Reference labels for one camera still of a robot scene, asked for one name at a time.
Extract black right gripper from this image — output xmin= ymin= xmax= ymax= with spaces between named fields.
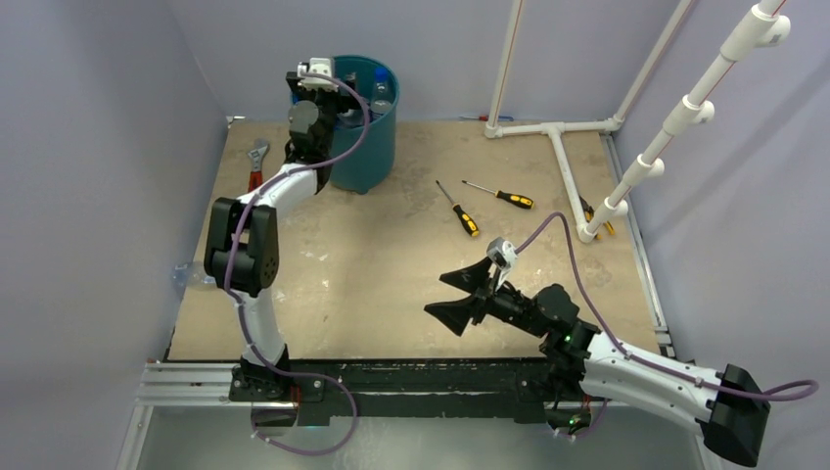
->
xmin=425 ymin=253 xmax=548 ymax=339

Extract Pepsi bottle blue cap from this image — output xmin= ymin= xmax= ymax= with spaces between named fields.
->
xmin=370 ymin=67 xmax=394 ymax=119

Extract clear bottle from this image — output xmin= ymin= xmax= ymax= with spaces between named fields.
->
xmin=172 ymin=260 xmax=216 ymax=292

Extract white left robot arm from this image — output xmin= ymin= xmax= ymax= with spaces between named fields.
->
xmin=205 ymin=71 xmax=371 ymax=400

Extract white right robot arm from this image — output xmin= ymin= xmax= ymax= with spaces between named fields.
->
xmin=424 ymin=258 xmax=770 ymax=468

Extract teal plastic bin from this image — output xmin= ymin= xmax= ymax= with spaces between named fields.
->
xmin=289 ymin=54 xmax=401 ymax=195

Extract short yellow black screwdriver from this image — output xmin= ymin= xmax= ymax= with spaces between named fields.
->
xmin=436 ymin=180 xmax=481 ymax=238

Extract long yellow black screwdriver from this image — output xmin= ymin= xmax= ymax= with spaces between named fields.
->
xmin=462 ymin=180 xmax=534 ymax=210

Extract red blue pen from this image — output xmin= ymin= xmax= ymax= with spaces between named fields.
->
xmin=459 ymin=115 xmax=515 ymax=122

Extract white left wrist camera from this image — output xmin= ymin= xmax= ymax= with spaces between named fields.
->
xmin=297 ymin=58 xmax=339 ymax=92

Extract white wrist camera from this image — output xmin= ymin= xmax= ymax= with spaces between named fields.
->
xmin=486 ymin=237 xmax=518 ymax=291
xmin=297 ymin=58 xmax=339 ymax=92

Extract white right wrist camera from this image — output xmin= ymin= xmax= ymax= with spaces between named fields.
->
xmin=486 ymin=237 xmax=518 ymax=291

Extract red handled adjustable wrench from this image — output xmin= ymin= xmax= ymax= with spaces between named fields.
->
xmin=247 ymin=138 xmax=270 ymax=192

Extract yellow handled pliers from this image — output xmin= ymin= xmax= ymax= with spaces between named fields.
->
xmin=579 ymin=196 xmax=617 ymax=238

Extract black metal base frame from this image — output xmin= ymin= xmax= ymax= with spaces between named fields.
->
xmin=136 ymin=356 xmax=698 ymax=430

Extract white PVC pipe frame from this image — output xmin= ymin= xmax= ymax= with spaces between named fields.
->
xmin=484 ymin=0 xmax=793 ymax=245

